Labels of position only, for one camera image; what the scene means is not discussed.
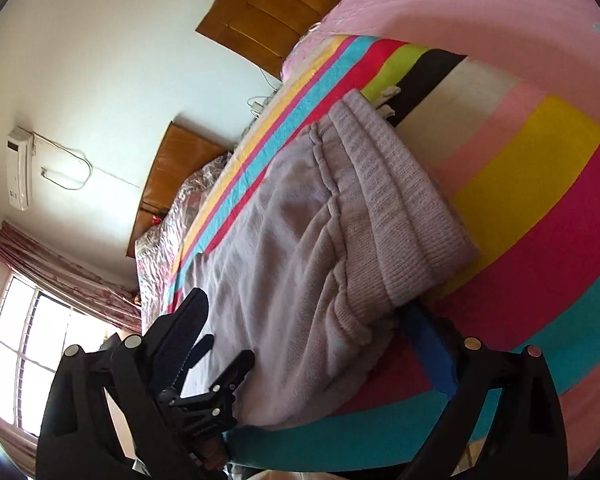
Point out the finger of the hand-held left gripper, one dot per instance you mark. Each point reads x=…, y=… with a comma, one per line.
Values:
x=202, y=350
x=235, y=367

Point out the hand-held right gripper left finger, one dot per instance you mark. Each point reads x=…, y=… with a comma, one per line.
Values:
x=190, y=310

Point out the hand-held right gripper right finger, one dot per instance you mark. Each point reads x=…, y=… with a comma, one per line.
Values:
x=430, y=355

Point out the lilac pants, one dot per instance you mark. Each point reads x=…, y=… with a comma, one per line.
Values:
x=290, y=260

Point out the pink floral duvet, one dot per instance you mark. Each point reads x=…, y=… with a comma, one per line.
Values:
x=170, y=240

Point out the small red ornament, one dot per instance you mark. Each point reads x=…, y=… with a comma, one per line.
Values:
x=154, y=220

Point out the glossy wooden headboard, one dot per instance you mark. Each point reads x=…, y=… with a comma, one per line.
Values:
x=175, y=170

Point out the barred window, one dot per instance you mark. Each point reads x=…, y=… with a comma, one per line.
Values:
x=40, y=360

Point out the colourful striped blanket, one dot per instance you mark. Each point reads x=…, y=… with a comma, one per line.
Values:
x=520, y=200

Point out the white power strip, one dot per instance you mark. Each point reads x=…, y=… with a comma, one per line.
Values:
x=256, y=104

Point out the white air conditioner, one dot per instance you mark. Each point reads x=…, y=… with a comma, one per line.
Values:
x=19, y=170

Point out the padded brown wooden headboard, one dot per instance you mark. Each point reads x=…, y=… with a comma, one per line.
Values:
x=275, y=10

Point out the pink bedsheet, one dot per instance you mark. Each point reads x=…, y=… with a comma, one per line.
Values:
x=455, y=0

